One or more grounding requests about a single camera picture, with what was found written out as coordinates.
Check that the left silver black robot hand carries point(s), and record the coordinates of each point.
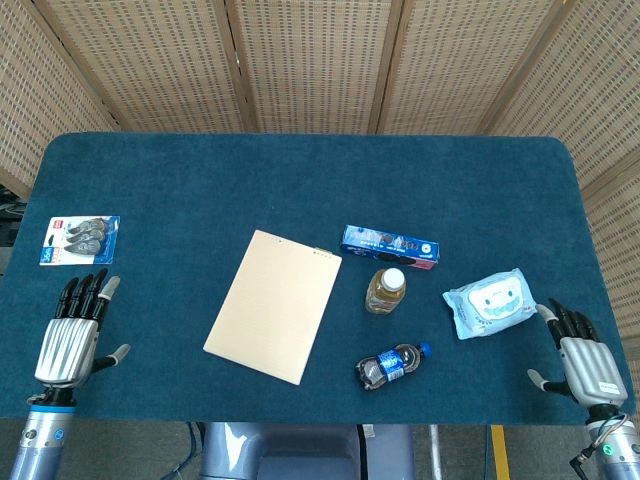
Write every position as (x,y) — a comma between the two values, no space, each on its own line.
(67,350)

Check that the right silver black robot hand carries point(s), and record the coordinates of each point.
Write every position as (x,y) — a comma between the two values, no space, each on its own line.
(590,365)

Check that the tan notebook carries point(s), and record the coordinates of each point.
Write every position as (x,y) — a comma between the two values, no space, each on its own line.
(275,305)

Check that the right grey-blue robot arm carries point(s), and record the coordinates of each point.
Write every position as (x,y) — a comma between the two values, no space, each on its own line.
(620,460)

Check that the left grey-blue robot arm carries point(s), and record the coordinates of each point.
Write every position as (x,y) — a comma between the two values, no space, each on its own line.
(40,440)

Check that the blister pack of clips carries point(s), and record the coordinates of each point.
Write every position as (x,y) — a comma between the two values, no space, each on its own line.
(80,240)

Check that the light blue wet wipes pack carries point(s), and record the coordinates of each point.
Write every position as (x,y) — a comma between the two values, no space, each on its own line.
(492,302)

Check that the black equipment beside table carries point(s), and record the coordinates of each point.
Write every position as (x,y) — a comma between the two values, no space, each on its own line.
(10,210)

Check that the cola bottle blue label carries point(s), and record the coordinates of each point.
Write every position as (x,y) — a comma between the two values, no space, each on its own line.
(390,365)

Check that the dark blue table cloth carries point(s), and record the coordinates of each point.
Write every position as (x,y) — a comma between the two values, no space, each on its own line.
(200,190)

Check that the yellow tea bottle white cap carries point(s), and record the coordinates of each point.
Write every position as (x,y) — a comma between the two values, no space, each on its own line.
(384,295)

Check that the blue cookie box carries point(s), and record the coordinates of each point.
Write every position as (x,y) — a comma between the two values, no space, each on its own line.
(390,247)

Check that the grey-blue robot torso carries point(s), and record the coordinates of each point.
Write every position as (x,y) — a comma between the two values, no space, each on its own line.
(300,450)

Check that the bamboo folding screen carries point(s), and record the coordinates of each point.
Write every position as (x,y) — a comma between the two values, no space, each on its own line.
(320,65)

